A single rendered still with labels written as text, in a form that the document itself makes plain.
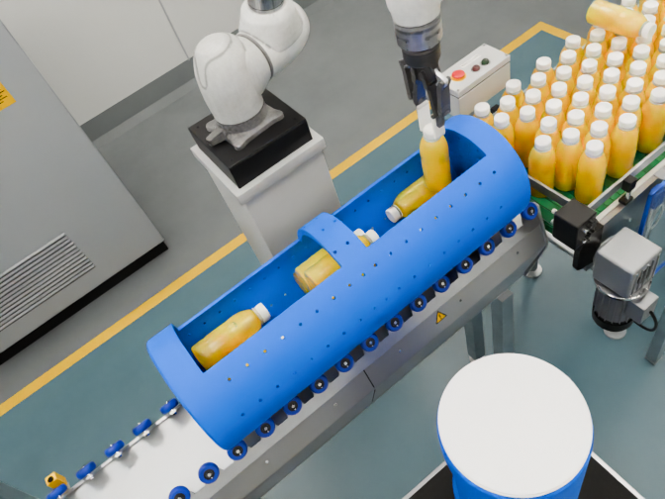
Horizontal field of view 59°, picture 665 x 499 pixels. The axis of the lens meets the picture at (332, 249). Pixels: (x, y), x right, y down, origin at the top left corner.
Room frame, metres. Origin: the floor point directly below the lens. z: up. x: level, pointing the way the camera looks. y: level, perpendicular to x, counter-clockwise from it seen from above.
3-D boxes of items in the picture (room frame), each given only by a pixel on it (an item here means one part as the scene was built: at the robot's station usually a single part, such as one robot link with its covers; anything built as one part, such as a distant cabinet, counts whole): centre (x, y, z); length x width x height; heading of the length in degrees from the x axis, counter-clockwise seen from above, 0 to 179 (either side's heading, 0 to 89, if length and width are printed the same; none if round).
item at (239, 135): (1.47, 0.12, 1.11); 0.22 x 0.18 x 0.06; 116
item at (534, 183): (1.00, -0.53, 0.96); 0.40 x 0.01 x 0.03; 20
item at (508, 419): (0.39, -0.20, 1.03); 0.28 x 0.28 x 0.01
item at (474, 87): (1.31, -0.55, 1.05); 0.20 x 0.10 x 0.10; 110
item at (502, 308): (0.88, -0.42, 0.31); 0.06 x 0.06 x 0.63; 20
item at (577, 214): (0.80, -0.57, 0.95); 0.10 x 0.07 x 0.10; 20
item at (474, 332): (1.01, -0.37, 0.31); 0.06 x 0.06 x 0.63; 20
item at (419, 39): (0.97, -0.31, 1.50); 0.09 x 0.09 x 0.06
